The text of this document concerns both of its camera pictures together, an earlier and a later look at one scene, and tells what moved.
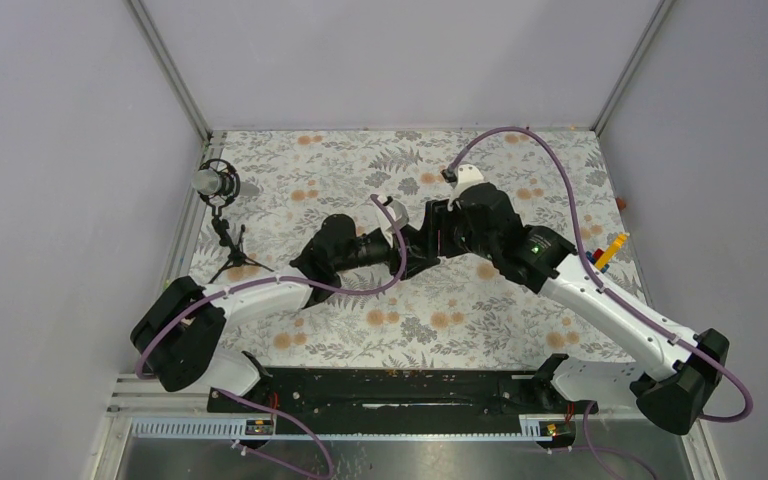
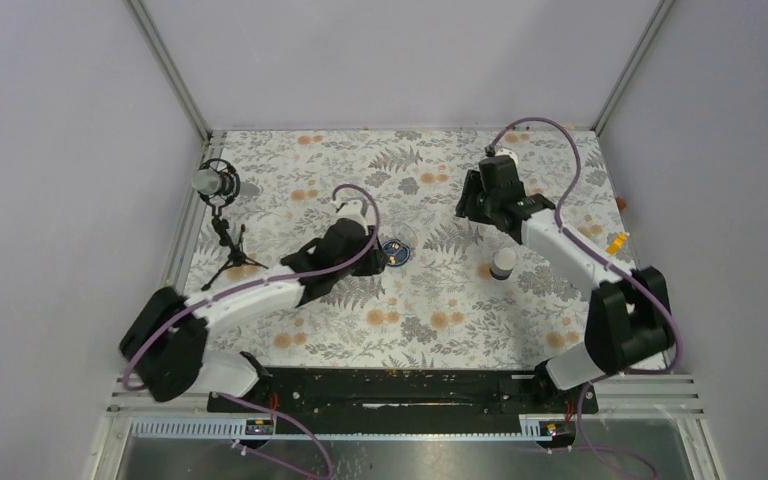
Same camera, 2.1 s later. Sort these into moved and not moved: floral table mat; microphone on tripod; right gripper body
Moved: right gripper body
Not moved: floral table mat; microphone on tripod
